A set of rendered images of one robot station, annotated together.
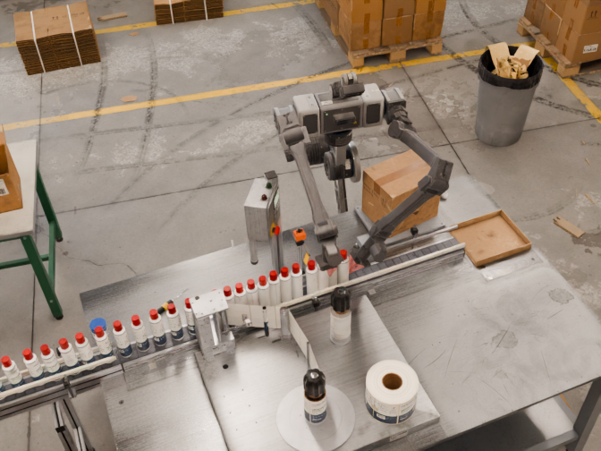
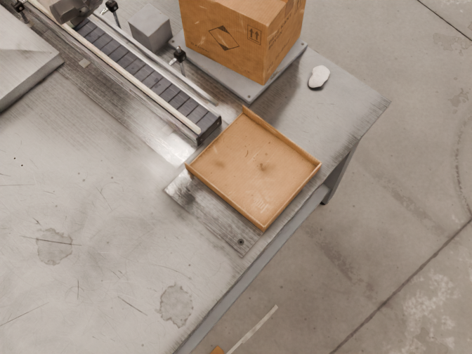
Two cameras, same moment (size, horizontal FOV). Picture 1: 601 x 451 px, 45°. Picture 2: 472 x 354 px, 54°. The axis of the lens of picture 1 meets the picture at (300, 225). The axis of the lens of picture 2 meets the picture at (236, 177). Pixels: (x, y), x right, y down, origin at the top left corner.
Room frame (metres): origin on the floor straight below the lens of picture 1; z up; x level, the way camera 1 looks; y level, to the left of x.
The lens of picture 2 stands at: (2.16, -1.42, 2.08)
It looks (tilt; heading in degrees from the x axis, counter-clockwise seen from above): 66 degrees down; 63
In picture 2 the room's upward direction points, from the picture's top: 1 degrees counter-clockwise
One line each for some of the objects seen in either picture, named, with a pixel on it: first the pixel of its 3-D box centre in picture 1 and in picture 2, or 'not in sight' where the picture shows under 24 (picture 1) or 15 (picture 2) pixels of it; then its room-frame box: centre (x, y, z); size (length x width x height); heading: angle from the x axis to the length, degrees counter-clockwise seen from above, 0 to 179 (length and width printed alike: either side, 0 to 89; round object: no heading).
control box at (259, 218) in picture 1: (263, 209); not in sight; (2.17, 0.15, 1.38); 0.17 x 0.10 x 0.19; 165
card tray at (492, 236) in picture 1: (489, 236); (253, 165); (2.47, -0.92, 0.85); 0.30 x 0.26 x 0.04; 110
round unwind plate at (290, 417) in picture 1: (315, 417); not in sight; (1.51, -0.03, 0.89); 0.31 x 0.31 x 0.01
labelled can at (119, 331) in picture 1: (122, 338); not in sight; (1.86, 0.76, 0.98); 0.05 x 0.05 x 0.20
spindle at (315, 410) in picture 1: (315, 396); not in sight; (1.51, -0.03, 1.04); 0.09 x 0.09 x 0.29
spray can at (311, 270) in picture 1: (311, 277); not in sight; (2.14, -0.04, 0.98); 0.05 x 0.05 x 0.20
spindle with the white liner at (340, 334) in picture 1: (341, 314); not in sight; (1.89, -0.15, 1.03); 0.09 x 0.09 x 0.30
